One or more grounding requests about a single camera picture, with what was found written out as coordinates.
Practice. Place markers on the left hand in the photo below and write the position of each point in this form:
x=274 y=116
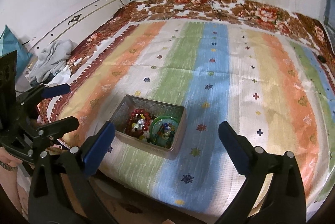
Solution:
x=14 y=182

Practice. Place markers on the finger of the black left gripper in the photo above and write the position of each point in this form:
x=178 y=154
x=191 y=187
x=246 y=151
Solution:
x=40 y=92
x=55 y=129

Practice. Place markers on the green jade bangle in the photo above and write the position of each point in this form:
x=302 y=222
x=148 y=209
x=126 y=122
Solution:
x=163 y=131

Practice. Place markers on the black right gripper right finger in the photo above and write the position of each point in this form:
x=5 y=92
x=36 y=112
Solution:
x=285 y=198

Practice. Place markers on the grey crumpled cloth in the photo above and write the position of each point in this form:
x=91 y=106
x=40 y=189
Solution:
x=50 y=61

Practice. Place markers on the teal pillow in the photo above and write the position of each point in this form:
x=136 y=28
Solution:
x=10 y=43

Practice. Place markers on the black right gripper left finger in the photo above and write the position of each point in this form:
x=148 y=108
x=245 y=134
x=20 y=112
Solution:
x=48 y=200

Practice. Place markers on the floral brown bed blanket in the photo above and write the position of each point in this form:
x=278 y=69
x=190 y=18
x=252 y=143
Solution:
x=209 y=8

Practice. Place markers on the white headboard panel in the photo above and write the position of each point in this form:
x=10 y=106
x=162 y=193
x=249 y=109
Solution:
x=75 y=27

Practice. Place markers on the grey jewelry basket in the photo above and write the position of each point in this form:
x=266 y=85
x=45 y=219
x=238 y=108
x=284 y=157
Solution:
x=133 y=118

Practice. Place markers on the striped woven bed mat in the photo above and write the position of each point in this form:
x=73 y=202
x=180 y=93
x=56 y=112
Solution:
x=202 y=180

